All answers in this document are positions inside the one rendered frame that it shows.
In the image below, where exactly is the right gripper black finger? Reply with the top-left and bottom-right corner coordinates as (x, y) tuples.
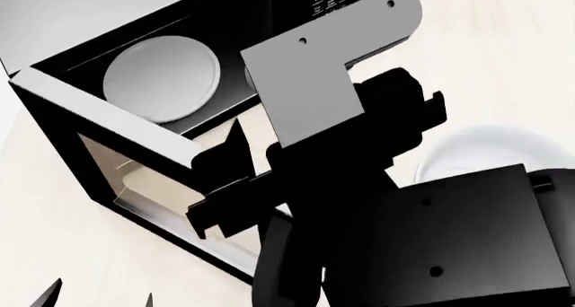
(420, 89), (449, 134)
(185, 117), (293, 241)

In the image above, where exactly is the black glass microwave door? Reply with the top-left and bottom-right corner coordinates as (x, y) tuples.
(7, 66), (267, 286)

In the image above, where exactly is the black and silver microwave oven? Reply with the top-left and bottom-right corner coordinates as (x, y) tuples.
(0, 0), (375, 143)

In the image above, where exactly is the white round bowl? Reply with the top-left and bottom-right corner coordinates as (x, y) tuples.
(411, 124), (575, 188)

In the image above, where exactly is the white round turntable plate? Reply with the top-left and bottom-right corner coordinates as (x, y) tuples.
(102, 35), (223, 125)

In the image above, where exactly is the grey camera mounting bracket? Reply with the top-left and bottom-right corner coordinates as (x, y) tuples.
(239, 0), (424, 150)

